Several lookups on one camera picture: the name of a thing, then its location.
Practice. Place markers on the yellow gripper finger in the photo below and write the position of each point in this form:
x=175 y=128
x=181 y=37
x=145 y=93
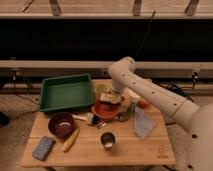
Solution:
x=125 y=104

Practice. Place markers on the wooden felt eraser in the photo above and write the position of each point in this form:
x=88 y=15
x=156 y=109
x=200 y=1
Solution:
x=105 y=97

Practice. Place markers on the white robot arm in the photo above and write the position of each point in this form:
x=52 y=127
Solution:
x=196 y=120

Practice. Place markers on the red orange bowl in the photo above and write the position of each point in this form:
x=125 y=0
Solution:
x=105 y=110

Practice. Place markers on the dark maroon bowl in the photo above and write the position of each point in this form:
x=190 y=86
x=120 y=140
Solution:
x=61 y=125

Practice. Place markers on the green pepper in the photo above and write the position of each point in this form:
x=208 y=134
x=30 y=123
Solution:
x=125 y=115

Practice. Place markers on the orange fruit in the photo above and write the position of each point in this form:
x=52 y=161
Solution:
x=143 y=104

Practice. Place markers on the wooden table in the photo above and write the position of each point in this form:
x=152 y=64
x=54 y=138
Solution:
x=87 y=150

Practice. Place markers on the light blue cloth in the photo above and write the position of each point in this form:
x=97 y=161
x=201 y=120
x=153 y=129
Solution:
x=143 y=124

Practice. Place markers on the green apple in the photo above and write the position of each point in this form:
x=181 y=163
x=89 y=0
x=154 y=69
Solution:
x=101 y=88

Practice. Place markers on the metal cup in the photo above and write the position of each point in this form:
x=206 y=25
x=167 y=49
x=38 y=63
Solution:
x=108 y=140

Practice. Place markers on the green plastic tray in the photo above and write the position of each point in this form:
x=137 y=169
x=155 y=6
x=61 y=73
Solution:
x=66 y=92

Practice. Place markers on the blue sponge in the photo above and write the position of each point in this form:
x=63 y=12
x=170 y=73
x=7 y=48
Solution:
x=43 y=148

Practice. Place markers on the white handled brush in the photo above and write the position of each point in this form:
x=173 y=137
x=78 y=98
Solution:
x=89 y=118

